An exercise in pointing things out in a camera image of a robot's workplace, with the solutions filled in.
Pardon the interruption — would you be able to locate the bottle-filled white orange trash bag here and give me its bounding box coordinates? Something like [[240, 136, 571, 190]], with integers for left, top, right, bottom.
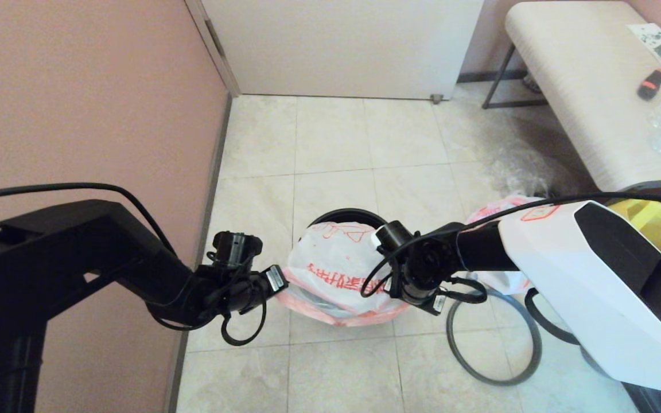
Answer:
[[464, 195, 545, 296]]

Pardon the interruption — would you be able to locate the grey bin retaining ring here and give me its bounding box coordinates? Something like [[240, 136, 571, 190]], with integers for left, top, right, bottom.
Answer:
[[447, 287, 542, 386]]

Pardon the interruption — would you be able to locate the black round trash bin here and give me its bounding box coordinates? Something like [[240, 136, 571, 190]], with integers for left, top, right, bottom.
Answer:
[[306, 208, 390, 231]]

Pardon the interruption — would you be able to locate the clear crumpled plastic bag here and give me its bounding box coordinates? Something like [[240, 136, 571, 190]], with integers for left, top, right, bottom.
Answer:
[[488, 143, 581, 198]]

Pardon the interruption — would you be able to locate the black metal table leg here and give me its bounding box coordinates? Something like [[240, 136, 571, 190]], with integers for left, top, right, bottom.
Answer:
[[482, 43, 548, 110]]

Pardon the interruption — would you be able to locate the light wood table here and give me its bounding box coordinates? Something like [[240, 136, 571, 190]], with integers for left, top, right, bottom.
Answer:
[[506, 0, 661, 193]]

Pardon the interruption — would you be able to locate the white door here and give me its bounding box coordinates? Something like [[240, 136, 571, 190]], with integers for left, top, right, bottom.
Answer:
[[200, 0, 485, 101]]

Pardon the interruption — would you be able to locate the black orange marker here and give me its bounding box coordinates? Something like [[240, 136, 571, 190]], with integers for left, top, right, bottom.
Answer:
[[637, 69, 661, 101]]

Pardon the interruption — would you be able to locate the black white printed booklet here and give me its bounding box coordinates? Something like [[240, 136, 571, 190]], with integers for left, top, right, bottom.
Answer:
[[627, 22, 661, 68]]

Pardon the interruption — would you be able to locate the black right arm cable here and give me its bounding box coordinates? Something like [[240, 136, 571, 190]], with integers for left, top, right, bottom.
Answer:
[[360, 192, 661, 346]]

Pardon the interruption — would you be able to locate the grey door frame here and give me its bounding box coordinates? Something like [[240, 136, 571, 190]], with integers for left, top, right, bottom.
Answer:
[[185, 0, 242, 98]]

